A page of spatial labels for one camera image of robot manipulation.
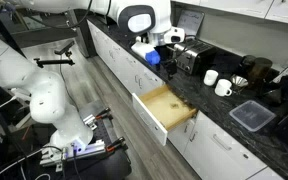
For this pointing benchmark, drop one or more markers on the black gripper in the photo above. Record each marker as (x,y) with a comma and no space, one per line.
(166,53)

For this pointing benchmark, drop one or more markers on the wooden drawer white front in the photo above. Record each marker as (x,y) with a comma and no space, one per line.
(165,106)

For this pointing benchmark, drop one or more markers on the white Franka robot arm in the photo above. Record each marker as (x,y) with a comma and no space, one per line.
(47,100)

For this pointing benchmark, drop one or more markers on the stainless steel toaster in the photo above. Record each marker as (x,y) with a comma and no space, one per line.
(195,55)

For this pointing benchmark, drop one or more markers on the white ceramic mug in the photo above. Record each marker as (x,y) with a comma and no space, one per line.
(210,77)
(222,87)

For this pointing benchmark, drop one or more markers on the small handwritten whiteboard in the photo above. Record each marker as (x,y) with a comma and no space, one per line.
(190,21)

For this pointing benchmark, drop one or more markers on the white lower cabinet door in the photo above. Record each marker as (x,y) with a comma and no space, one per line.
(180,136)

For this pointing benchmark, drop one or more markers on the small metal funnel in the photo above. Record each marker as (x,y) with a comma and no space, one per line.
(239,81)

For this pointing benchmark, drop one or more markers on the black canister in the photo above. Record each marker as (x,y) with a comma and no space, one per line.
(247,64)

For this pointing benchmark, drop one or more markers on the black red clamp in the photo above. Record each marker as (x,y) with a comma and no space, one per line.
(103,113)
(115,144)

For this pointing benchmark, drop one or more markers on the dark glass jar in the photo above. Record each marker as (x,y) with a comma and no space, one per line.
(260,71)

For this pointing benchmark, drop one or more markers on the clear plastic lidded container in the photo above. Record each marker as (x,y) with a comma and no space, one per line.
(252,115)

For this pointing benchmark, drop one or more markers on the wide white upper cabinet door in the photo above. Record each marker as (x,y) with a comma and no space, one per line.
(237,7)

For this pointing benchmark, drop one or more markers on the black robot cart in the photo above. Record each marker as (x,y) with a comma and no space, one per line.
(110,166)

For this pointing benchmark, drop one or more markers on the dark glass desk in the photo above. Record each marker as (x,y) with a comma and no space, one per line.
(34,35)

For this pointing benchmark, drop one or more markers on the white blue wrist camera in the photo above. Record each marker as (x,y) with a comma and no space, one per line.
(144,51)

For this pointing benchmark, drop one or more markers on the black stereo camera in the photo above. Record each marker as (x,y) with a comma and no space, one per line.
(64,47)

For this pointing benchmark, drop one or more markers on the aluminium robot base mount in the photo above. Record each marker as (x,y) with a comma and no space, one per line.
(87,150)

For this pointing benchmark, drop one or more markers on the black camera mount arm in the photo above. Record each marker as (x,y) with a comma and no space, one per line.
(54,62)

